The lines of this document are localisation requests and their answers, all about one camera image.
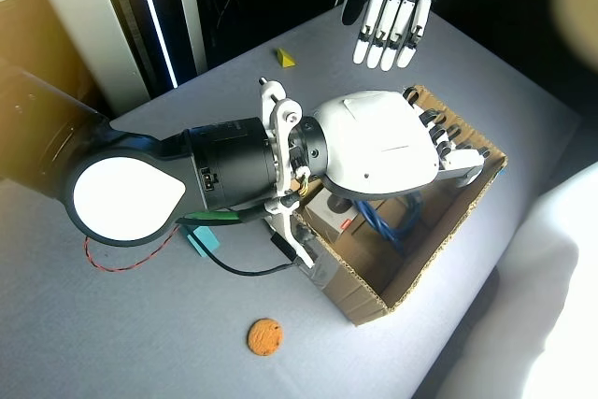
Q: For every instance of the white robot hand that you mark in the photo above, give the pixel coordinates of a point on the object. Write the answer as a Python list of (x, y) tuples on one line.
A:
[(378, 142), (397, 6)]

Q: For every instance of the grey mouse box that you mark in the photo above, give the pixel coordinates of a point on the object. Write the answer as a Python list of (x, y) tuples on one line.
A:
[(324, 218)]

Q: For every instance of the open cardboard box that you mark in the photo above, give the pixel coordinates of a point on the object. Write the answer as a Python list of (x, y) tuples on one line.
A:
[(420, 254)]

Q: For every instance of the yellow triangular block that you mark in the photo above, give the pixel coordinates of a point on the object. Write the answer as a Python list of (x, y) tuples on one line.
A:
[(286, 59)]

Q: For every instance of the teal block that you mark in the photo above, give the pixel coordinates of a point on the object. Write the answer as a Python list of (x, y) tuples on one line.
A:
[(205, 240)]

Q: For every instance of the round brown cookie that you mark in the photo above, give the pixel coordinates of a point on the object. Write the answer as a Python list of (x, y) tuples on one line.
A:
[(265, 337)]

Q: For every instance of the blurred white cover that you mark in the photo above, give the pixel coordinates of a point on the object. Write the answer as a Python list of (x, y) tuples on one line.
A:
[(560, 277)]

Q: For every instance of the grey table cloth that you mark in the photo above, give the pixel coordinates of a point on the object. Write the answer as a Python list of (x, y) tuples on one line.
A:
[(140, 324)]

